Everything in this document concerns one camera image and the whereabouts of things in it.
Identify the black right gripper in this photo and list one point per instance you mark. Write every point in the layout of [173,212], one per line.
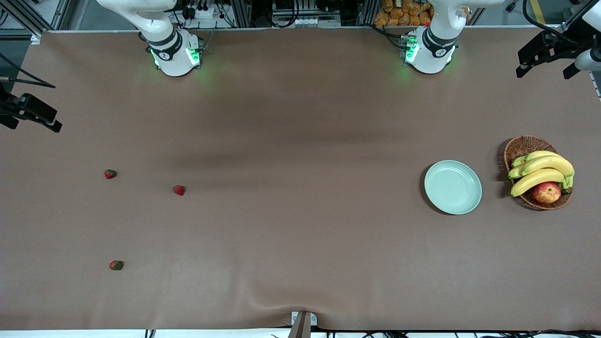
[5,105]

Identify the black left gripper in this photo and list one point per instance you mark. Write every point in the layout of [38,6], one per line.
[565,48]

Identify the red strawberry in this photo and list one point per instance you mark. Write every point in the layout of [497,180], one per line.
[179,190]
[116,265]
[110,174]

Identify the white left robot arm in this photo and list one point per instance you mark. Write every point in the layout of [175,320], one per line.
[432,56]

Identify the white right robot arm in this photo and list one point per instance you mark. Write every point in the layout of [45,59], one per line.
[173,61]

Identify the light green plate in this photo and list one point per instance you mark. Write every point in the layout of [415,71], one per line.
[453,188]

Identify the brown wicker basket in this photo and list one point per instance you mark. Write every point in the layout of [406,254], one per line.
[526,145]

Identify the small greenish banana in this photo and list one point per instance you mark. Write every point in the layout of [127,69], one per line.
[540,154]

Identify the yellow banana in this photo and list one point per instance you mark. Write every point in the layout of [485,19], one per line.
[549,163]
[535,179]

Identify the red apple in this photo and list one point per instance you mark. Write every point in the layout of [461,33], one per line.
[547,192]

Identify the orange bread rolls pack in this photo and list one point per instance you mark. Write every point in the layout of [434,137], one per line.
[399,14]

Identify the white power strip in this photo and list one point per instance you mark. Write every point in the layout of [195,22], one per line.
[202,13]

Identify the white terminal block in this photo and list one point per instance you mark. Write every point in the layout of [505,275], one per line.
[310,21]

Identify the brown table mat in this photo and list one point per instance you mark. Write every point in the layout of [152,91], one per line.
[300,117]

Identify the aluminium frame profile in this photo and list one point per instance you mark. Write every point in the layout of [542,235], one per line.
[242,14]
[368,13]
[26,16]
[61,14]

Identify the metal mount bracket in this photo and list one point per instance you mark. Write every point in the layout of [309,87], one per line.
[303,321]

